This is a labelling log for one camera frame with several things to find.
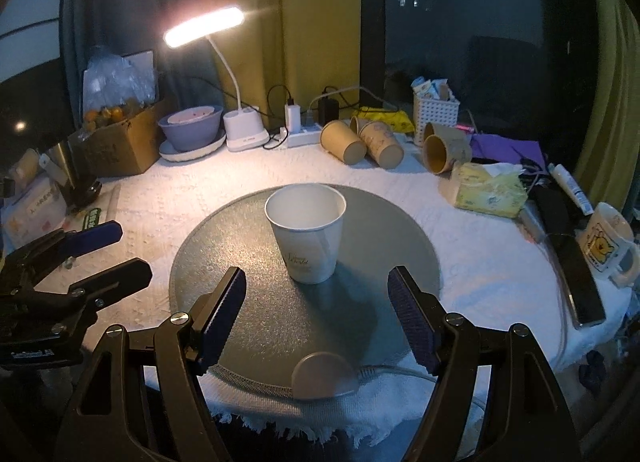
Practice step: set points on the brown paper cup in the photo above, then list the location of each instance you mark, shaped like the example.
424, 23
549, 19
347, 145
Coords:
342, 142
445, 130
445, 155
382, 145
353, 125

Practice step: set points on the white cartoon mug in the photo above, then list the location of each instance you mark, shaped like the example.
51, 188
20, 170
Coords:
602, 247

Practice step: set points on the white plate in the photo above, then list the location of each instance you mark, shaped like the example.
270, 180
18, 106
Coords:
192, 156

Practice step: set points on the yellow tissue pack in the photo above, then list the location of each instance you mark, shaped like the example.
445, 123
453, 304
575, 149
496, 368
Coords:
487, 189

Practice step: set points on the pile of small oranges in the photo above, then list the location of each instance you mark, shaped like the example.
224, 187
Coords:
102, 115

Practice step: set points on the purple cloth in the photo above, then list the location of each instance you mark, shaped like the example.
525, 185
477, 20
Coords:
505, 150

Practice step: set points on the white printed packet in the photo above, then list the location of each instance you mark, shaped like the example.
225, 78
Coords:
32, 207

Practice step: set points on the yellow snack packet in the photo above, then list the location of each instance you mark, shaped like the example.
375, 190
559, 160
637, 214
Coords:
395, 120

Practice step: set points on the white charger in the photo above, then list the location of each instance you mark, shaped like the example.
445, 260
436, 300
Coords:
292, 116

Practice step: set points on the round grey placemat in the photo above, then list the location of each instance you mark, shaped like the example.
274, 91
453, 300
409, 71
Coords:
235, 242

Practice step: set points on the yellow-green curtain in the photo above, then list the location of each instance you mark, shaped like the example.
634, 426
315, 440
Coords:
607, 92

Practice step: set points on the metal cup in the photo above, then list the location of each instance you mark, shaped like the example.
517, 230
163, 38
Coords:
75, 167

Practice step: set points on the white plastic basket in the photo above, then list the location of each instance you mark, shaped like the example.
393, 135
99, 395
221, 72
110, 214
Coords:
436, 112

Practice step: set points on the white tube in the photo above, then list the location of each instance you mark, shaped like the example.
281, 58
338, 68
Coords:
570, 188

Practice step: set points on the black charger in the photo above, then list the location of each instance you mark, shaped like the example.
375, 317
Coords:
330, 111

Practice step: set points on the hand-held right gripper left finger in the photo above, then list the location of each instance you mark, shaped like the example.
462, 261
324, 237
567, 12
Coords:
226, 314

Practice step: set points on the dark blue cloth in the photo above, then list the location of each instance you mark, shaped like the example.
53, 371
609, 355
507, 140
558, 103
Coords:
592, 369

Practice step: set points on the pink bowl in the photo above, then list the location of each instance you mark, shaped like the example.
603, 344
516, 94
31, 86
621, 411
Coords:
190, 116

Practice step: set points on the white desk lamp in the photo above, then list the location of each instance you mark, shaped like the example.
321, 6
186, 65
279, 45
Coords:
245, 131

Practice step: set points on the purple bowl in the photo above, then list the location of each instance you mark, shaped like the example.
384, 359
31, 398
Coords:
192, 135

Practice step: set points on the clear plastic bag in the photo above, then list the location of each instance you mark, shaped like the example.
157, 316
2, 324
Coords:
115, 80

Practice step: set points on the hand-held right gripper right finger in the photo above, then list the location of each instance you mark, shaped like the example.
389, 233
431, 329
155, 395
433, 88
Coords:
412, 322

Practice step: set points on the cardboard box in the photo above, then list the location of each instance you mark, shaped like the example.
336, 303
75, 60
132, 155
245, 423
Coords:
120, 147

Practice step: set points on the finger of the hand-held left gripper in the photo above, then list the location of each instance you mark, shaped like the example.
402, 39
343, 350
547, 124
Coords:
95, 234
120, 274

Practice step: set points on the black phone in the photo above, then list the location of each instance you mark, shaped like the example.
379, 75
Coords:
580, 282

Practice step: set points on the white power strip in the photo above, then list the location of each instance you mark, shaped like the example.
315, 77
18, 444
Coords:
302, 138

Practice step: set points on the yellow curtain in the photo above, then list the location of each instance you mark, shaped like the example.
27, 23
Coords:
310, 17

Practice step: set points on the bundle of sachets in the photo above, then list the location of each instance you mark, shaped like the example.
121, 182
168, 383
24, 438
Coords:
432, 90

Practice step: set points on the white paper cup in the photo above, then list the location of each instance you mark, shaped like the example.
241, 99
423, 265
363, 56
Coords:
307, 242

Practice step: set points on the round grey disc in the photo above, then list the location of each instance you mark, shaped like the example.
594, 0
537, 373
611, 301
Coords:
325, 377

